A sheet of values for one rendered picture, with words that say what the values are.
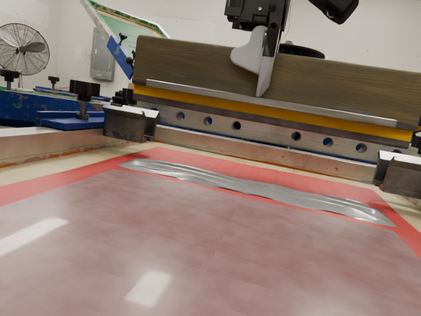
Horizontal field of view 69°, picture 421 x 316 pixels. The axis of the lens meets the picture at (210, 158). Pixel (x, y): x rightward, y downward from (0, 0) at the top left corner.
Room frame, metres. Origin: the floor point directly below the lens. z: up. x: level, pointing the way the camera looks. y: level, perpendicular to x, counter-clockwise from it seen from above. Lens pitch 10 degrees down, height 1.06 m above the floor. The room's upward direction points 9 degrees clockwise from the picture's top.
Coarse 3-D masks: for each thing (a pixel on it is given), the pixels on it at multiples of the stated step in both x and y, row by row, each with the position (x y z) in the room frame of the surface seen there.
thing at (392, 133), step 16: (160, 96) 0.48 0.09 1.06; (176, 96) 0.48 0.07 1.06; (192, 96) 0.47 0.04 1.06; (256, 112) 0.45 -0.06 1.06; (272, 112) 0.45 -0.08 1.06; (288, 112) 0.44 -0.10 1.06; (336, 128) 0.43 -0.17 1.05; (352, 128) 0.43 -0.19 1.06; (368, 128) 0.42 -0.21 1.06; (384, 128) 0.42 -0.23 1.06
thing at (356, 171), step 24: (0, 144) 0.31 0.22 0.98; (24, 144) 0.34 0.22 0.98; (48, 144) 0.38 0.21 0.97; (72, 144) 0.43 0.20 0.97; (96, 144) 0.49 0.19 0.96; (120, 144) 0.56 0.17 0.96; (192, 144) 0.65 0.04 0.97; (216, 144) 0.64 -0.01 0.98; (240, 144) 0.63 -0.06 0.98; (264, 144) 0.65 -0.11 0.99; (312, 168) 0.60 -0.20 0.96; (336, 168) 0.59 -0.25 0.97; (360, 168) 0.58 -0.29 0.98
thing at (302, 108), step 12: (156, 84) 0.46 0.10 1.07; (168, 84) 0.45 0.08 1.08; (216, 96) 0.44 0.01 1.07; (228, 96) 0.44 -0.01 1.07; (240, 96) 0.43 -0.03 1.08; (288, 108) 0.42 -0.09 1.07; (300, 108) 0.42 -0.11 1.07; (312, 108) 0.41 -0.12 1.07; (324, 108) 0.41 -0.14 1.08; (360, 120) 0.40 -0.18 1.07; (372, 120) 0.40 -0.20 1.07; (384, 120) 0.40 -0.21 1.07; (396, 120) 0.39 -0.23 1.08
